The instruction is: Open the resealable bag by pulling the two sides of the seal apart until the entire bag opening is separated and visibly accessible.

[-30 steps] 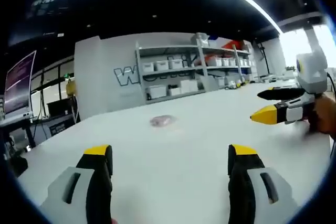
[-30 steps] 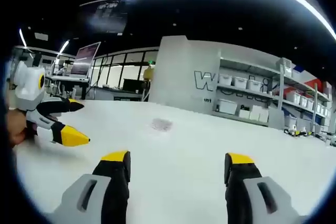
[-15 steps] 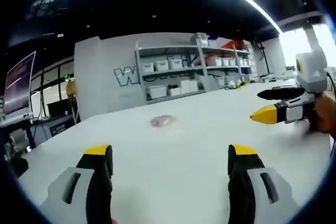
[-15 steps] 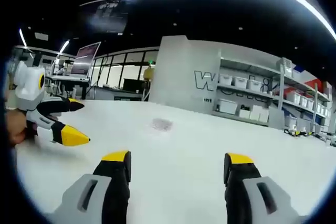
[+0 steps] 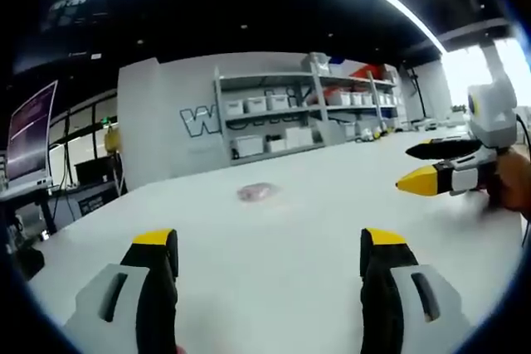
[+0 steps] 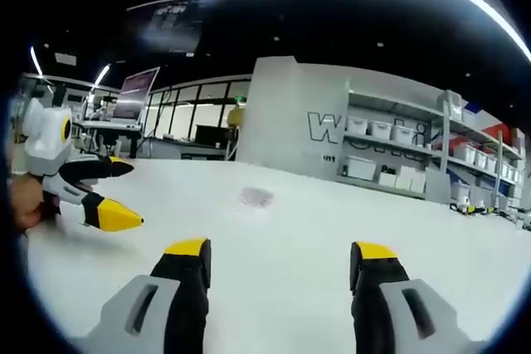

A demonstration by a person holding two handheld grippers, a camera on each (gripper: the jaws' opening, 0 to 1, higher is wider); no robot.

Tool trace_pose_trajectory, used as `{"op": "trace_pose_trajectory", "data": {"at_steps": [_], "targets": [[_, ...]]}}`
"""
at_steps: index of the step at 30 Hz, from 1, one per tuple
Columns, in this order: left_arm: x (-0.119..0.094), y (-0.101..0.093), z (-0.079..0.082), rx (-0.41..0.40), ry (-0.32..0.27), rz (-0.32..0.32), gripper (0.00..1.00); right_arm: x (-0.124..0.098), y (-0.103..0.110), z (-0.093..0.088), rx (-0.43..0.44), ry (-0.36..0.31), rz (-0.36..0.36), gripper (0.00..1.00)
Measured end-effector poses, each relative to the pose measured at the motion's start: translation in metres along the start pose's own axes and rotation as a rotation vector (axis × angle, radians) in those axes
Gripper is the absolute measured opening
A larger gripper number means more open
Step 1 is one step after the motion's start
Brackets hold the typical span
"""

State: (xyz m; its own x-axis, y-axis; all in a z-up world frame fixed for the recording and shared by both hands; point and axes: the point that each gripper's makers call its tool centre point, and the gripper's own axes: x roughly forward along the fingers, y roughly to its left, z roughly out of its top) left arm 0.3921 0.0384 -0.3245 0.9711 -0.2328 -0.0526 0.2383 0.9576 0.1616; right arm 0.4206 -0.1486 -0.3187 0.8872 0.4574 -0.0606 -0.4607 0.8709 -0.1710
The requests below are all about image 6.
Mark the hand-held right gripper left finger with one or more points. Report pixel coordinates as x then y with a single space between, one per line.
137 316

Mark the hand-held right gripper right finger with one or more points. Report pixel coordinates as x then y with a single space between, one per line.
415 316

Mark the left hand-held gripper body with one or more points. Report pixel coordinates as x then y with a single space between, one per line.
45 138

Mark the person's left hand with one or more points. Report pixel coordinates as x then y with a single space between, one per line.
27 205

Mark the grey desk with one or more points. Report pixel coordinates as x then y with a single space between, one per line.
110 126

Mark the short ceiling light strip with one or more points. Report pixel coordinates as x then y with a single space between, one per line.
102 75
36 61

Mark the ceiling vent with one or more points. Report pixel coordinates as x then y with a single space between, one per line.
65 59

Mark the standing display screen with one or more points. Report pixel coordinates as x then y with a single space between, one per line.
134 95

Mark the grey counter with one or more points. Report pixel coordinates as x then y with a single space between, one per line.
186 148

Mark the yellow black tool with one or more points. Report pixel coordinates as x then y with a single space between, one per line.
469 207

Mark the black monitor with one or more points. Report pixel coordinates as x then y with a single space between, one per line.
210 134

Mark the black framed glass partition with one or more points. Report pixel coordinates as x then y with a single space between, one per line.
199 101

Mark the yellow container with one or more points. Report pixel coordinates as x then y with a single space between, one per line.
237 117

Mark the hanging dark banner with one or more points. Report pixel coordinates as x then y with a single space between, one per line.
174 24

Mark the metal shelf rack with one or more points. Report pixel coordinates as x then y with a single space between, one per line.
444 138

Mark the row of white storage bins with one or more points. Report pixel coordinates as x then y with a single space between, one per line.
379 130

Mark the grey partition panel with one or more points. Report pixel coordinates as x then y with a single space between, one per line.
286 105

